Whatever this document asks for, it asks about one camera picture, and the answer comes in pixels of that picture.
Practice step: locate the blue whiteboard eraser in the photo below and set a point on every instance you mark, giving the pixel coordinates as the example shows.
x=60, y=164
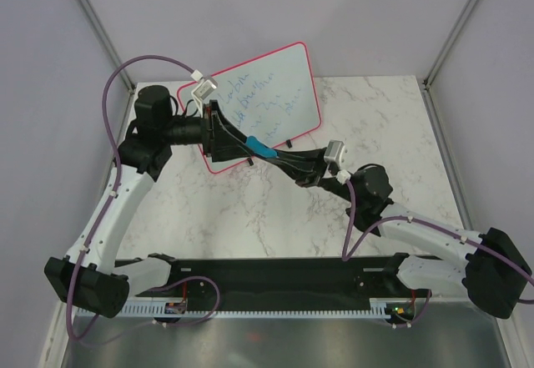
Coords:
x=259, y=149

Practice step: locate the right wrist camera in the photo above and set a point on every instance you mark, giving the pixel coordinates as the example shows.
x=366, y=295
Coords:
x=334, y=156

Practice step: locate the left aluminium corner post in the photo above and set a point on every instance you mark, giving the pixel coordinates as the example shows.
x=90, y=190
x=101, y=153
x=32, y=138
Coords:
x=100, y=32

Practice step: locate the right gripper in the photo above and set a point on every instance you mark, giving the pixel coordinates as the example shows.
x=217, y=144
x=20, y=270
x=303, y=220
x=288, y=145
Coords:
x=306, y=167

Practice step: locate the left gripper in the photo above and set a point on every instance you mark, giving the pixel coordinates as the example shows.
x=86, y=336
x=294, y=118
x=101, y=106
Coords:
x=209, y=130

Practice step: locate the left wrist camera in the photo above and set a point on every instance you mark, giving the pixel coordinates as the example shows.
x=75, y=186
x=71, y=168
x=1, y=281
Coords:
x=201, y=91

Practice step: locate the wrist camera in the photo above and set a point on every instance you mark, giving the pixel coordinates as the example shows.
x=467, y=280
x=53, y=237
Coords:
x=201, y=91
x=334, y=156

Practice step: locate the white slotted cable duct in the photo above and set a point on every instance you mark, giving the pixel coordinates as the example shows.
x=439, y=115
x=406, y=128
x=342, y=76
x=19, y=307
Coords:
x=173, y=309

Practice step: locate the right aluminium corner post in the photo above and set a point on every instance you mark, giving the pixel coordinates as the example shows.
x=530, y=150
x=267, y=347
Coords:
x=451, y=39

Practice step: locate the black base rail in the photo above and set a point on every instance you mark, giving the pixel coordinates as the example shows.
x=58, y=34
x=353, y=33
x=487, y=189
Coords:
x=315, y=283

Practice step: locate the aluminium corner post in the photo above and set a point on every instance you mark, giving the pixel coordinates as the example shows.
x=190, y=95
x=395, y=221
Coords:
x=100, y=32
x=451, y=39

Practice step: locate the pink-framed whiteboard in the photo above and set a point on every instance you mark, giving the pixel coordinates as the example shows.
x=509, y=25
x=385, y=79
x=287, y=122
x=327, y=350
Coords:
x=271, y=97

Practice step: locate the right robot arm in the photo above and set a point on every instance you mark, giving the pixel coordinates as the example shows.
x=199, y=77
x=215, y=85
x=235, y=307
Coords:
x=487, y=267

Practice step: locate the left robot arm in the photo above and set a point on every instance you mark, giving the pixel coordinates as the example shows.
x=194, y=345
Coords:
x=87, y=277

